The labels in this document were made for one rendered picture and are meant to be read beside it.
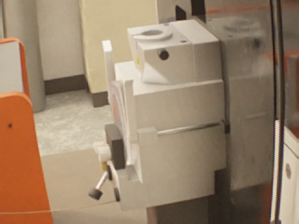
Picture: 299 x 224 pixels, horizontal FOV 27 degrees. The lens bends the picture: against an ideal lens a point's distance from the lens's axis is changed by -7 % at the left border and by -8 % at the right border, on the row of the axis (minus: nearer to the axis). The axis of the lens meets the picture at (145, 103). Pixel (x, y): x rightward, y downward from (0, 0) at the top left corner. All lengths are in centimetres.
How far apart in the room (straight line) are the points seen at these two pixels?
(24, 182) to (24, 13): 280
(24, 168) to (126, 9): 281
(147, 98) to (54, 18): 353
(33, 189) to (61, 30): 313
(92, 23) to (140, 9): 29
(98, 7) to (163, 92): 316
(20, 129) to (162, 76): 44
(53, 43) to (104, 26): 50
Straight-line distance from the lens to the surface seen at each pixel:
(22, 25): 385
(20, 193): 110
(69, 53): 423
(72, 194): 159
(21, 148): 106
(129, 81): 61
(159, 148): 66
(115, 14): 382
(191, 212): 73
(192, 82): 66
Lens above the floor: 148
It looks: 22 degrees down
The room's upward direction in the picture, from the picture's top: 5 degrees counter-clockwise
